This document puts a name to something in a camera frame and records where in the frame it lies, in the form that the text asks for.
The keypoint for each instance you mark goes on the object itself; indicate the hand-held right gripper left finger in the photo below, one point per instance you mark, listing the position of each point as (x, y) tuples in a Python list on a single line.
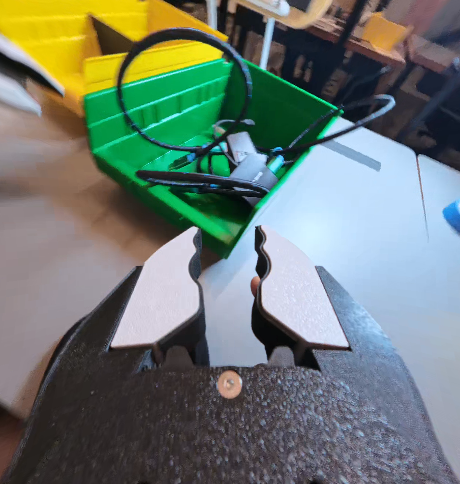
[(162, 295)]

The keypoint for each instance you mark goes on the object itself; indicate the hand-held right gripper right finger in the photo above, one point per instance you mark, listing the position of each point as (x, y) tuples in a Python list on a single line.
[(298, 299)]

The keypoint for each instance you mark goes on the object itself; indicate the green plastic bin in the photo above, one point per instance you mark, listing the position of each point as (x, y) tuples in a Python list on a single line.
[(177, 98)]

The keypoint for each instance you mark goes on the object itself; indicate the black HDMI switch box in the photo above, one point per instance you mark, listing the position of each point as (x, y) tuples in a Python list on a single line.
[(249, 166)]

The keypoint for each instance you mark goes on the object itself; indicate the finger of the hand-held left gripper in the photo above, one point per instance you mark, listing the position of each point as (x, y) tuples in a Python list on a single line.
[(10, 92), (18, 57)]

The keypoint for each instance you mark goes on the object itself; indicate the grey tape strip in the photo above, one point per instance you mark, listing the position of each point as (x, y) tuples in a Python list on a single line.
[(351, 155)]

